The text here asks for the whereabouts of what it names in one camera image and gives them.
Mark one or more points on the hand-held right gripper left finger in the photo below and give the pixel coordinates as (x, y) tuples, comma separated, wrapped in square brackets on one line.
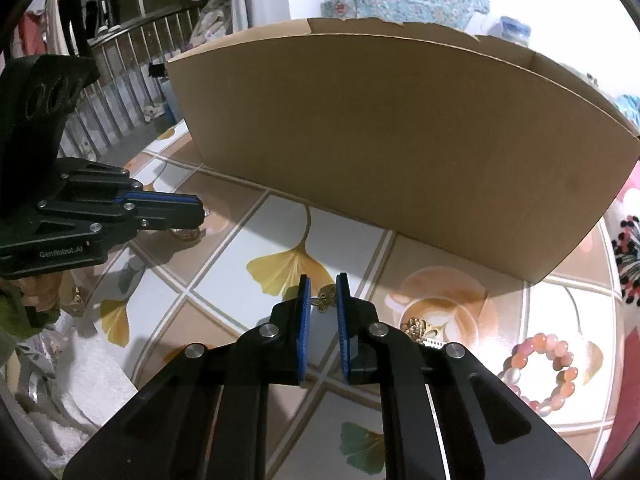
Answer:
[(305, 340)]

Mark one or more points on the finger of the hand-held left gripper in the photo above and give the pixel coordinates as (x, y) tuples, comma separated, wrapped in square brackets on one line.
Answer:
[(165, 216), (100, 180)]

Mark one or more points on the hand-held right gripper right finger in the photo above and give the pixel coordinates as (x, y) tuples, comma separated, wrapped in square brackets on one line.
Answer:
[(343, 340)]

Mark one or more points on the brown cardboard box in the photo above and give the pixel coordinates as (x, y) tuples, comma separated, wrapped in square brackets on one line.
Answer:
[(400, 160)]

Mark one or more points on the grey box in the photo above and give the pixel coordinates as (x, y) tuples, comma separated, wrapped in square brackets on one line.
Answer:
[(173, 102)]

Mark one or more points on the dark hanging clothes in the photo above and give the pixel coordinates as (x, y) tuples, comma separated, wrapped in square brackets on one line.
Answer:
[(80, 10)]

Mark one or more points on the metal railing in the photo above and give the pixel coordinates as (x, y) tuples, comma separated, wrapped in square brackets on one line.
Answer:
[(150, 20)]

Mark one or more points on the white fluffy rug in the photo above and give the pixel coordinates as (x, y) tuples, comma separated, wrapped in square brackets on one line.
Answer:
[(85, 385)]

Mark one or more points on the pile of clothes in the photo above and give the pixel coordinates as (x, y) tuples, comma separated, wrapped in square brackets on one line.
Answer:
[(212, 22)]

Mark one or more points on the floral patterned cloth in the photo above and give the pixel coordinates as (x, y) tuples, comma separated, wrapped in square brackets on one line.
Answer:
[(342, 4)]

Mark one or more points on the pink floral bedsheet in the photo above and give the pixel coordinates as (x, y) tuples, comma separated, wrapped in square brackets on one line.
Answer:
[(627, 240)]

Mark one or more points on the blue blanket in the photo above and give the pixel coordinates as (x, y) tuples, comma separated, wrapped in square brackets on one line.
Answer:
[(630, 107)]

